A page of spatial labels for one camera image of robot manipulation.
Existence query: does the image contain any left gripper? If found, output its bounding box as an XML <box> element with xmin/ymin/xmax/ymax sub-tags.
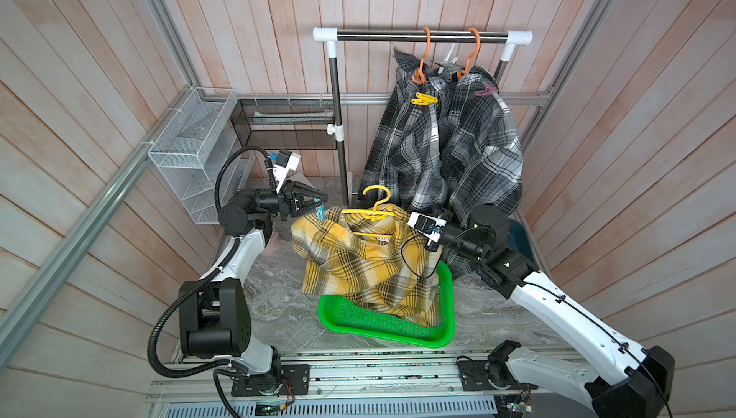
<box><xmin>232</xmin><ymin>179</ymin><xmax>327</xmax><ymax>222</ymax></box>

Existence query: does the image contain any teal clothespin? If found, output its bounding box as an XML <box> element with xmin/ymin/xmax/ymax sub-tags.
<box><xmin>315</xmin><ymin>205</ymin><xmax>326</xmax><ymax>221</ymax></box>

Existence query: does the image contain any yellow plastic hanger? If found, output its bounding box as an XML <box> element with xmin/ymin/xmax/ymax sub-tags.
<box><xmin>342</xmin><ymin>184</ymin><xmax>396</xmax><ymax>222</ymax></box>

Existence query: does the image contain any yellow plaid shirt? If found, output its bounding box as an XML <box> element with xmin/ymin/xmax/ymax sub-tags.
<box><xmin>291</xmin><ymin>204</ymin><xmax>442</xmax><ymax>328</ymax></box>

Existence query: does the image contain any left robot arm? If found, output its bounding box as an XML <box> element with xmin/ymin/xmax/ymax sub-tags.
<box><xmin>178</xmin><ymin>180</ymin><xmax>329</xmax><ymax>380</ymax></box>

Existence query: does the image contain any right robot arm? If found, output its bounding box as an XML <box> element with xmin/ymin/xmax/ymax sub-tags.
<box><xmin>408</xmin><ymin>204</ymin><xmax>675</xmax><ymax>417</ymax></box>

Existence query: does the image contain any orange hanger left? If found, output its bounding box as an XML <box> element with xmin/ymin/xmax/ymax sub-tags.
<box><xmin>412</xmin><ymin>27</ymin><xmax>431</xmax><ymax>86</ymax></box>

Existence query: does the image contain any orange hanger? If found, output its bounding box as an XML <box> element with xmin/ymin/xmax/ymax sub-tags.
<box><xmin>412</xmin><ymin>27</ymin><xmax>431</xmax><ymax>86</ymax></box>
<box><xmin>456</xmin><ymin>27</ymin><xmax>482</xmax><ymax>81</ymax></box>

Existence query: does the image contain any orange hanger right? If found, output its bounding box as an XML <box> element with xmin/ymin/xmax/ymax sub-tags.
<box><xmin>456</xmin><ymin>27</ymin><xmax>482</xmax><ymax>81</ymax></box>

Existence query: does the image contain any pink pencil cup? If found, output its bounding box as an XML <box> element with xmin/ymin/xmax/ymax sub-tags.
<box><xmin>262</xmin><ymin>231</ymin><xmax>282</xmax><ymax>255</ymax></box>

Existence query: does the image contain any dark teal tray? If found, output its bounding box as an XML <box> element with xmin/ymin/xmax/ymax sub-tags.
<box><xmin>507</xmin><ymin>218</ymin><xmax>535</xmax><ymax>261</ymax></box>

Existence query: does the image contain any black mesh shelf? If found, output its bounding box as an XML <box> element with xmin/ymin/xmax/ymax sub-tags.
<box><xmin>230</xmin><ymin>98</ymin><xmax>337</xmax><ymax>151</ymax></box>

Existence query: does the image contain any grey plaid shirt left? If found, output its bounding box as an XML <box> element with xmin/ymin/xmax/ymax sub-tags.
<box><xmin>358</xmin><ymin>48</ymin><xmax>450</xmax><ymax>215</ymax></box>

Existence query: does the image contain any grey plaid shirt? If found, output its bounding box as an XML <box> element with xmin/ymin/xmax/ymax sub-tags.
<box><xmin>358</xmin><ymin>48</ymin><xmax>450</xmax><ymax>215</ymax></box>
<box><xmin>440</xmin><ymin>65</ymin><xmax>523</xmax><ymax>225</ymax></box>

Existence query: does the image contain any grey plaid shirt right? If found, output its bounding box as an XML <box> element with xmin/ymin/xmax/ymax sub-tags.
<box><xmin>440</xmin><ymin>65</ymin><xmax>523</xmax><ymax>225</ymax></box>

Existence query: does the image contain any green plastic basket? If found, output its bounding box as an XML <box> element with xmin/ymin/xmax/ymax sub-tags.
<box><xmin>317</xmin><ymin>261</ymin><xmax>455</xmax><ymax>349</ymax></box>

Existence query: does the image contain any yellow clothespin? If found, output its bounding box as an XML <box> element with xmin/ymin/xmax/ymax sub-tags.
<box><xmin>411</xmin><ymin>92</ymin><xmax>439</xmax><ymax>105</ymax></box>

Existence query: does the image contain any pink clothespin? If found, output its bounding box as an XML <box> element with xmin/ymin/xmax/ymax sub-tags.
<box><xmin>475</xmin><ymin>82</ymin><xmax>499</xmax><ymax>98</ymax></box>

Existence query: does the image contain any metal clothes rack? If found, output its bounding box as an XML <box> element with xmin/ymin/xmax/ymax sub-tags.
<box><xmin>312</xmin><ymin>27</ymin><xmax>534</xmax><ymax>206</ymax></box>

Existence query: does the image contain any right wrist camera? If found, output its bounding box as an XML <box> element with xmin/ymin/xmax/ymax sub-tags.
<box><xmin>407</xmin><ymin>212</ymin><xmax>448</xmax><ymax>252</ymax></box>

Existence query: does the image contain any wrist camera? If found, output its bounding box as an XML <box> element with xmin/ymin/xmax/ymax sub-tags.
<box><xmin>407</xmin><ymin>212</ymin><xmax>448</xmax><ymax>252</ymax></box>
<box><xmin>266</xmin><ymin>150</ymin><xmax>301</xmax><ymax>193</ymax></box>

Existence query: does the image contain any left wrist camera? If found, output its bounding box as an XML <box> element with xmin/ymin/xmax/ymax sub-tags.
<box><xmin>266</xmin><ymin>150</ymin><xmax>301</xmax><ymax>193</ymax></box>

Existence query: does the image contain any white wire shelf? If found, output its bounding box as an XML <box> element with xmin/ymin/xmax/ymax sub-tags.
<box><xmin>149</xmin><ymin>87</ymin><xmax>239</xmax><ymax>225</ymax></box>

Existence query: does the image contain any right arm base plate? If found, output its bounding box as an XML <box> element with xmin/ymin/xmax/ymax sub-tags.
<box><xmin>455</xmin><ymin>356</ymin><xmax>538</xmax><ymax>391</ymax></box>

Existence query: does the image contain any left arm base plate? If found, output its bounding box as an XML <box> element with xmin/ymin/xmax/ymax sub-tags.
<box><xmin>231</xmin><ymin>364</ymin><xmax>311</xmax><ymax>397</ymax></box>

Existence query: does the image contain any black corrugated cable hose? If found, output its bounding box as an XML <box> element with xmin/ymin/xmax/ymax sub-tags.
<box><xmin>146</xmin><ymin>145</ymin><xmax>277</xmax><ymax>418</ymax></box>

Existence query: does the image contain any aluminium front rail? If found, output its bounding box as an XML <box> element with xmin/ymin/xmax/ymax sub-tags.
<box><xmin>145</xmin><ymin>345</ymin><xmax>584</xmax><ymax>404</ymax></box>

